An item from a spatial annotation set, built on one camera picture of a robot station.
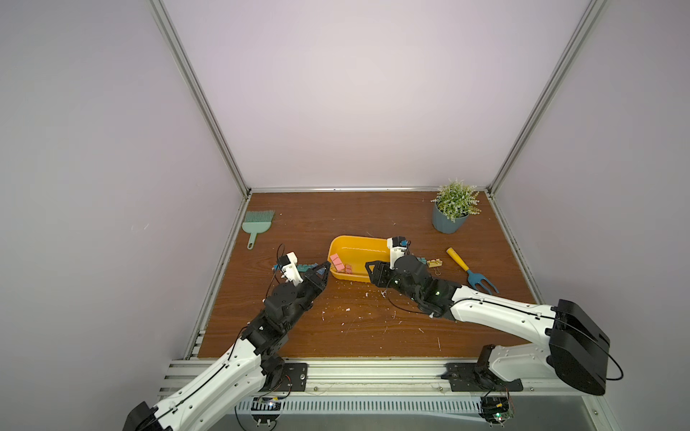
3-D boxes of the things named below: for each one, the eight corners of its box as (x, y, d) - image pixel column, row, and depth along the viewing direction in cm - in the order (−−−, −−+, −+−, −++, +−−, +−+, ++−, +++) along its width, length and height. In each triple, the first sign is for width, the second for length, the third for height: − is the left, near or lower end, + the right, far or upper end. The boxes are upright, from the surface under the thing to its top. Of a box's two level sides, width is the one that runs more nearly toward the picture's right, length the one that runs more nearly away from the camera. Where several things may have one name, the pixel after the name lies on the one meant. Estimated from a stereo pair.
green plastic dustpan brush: (235, 249, 104) (233, 246, 103) (248, 213, 116) (246, 210, 115) (264, 249, 104) (263, 245, 102) (274, 213, 116) (272, 210, 114)
